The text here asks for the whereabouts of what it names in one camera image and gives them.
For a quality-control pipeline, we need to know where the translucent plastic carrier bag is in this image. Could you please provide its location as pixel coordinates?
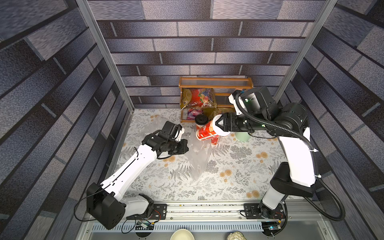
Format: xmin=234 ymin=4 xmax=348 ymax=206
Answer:
xmin=140 ymin=118 xmax=214 ymax=181

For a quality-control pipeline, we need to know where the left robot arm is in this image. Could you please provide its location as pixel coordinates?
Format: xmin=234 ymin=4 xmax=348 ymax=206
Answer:
xmin=86 ymin=134 xmax=189 ymax=230

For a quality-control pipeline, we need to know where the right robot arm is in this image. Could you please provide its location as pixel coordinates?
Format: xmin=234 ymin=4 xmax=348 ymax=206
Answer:
xmin=205 ymin=103 xmax=319 ymax=211

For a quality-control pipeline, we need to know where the black lid milk tea cup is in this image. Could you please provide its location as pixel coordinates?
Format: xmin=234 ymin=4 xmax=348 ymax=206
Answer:
xmin=195 ymin=114 xmax=209 ymax=128

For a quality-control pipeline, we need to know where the green plastic straw cup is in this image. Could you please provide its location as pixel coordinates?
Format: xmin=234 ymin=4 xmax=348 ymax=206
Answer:
xmin=235 ymin=132 xmax=251 ymax=142

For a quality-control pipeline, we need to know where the pink snack packet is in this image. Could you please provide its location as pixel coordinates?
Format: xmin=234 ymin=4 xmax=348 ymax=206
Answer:
xmin=187 ymin=109 xmax=204 ymax=120

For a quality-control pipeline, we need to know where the red snack bag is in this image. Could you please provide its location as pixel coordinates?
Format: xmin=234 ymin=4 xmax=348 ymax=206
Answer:
xmin=190 ymin=88 xmax=216 ymax=108

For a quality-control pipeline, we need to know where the wooden shelf rack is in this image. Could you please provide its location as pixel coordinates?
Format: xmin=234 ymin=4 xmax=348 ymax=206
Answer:
xmin=179 ymin=77 xmax=254 ymax=123

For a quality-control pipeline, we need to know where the gold snack bag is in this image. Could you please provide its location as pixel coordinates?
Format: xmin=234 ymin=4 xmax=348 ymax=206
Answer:
xmin=180 ymin=89 xmax=192 ymax=109

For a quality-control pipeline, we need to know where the white round bowl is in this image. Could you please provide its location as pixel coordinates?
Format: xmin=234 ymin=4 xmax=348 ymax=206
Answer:
xmin=170 ymin=229 xmax=195 ymax=240

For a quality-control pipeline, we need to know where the patterned round object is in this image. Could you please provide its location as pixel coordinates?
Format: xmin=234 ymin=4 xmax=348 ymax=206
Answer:
xmin=226 ymin=231 xmax=247 ymax=240

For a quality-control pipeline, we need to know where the black corrugated cable conduit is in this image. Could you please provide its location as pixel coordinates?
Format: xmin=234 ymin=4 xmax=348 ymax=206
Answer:
xmin=233 ymin=91 xmax=346 ymax=222

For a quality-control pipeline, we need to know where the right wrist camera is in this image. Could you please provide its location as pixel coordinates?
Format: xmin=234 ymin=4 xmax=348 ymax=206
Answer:
xmin=228 ymin=86 xmax=279 ymax=121

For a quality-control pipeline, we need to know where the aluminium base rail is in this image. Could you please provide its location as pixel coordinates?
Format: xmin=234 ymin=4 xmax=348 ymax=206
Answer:
xmin=85 ymin=200 xmax=329 ymax=236

